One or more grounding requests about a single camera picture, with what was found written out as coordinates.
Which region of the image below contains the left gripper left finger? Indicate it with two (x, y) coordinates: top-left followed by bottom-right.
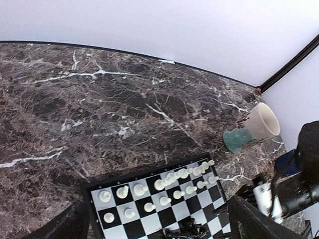
(23, 201), (90, 239)

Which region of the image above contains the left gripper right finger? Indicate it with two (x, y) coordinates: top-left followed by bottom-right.
(227, 196), (303, 239)

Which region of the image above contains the black white chessboard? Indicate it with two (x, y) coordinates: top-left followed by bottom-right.
(81, 153), (230, 239)

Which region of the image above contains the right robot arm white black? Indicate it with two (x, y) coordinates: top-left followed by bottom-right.
(267, 121), (319, 218)

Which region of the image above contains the pile of black chess pieces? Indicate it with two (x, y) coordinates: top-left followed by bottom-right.
(164, 217), (208, 239)

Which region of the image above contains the white pawn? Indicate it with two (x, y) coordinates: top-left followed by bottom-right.
(103, 212), (115, 223)
(144, 202), (156, 213)
(124, 208), (136, 219)

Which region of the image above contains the white rook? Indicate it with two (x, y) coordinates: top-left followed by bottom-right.
(99, 190), (112, 203)

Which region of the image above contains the white knight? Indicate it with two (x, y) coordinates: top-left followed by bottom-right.
(116, 185), (129, 199)

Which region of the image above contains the white bishop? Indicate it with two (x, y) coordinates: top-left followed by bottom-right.
(133, 184), (149, 196)

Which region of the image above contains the cream seashell mug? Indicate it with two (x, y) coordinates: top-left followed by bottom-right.
(223, 102), (280, 153)

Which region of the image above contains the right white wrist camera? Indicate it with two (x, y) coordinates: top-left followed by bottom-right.
(252, 173), (283, 224)

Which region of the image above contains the right black frame post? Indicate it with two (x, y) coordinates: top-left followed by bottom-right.
(256, 34), (319, 93)

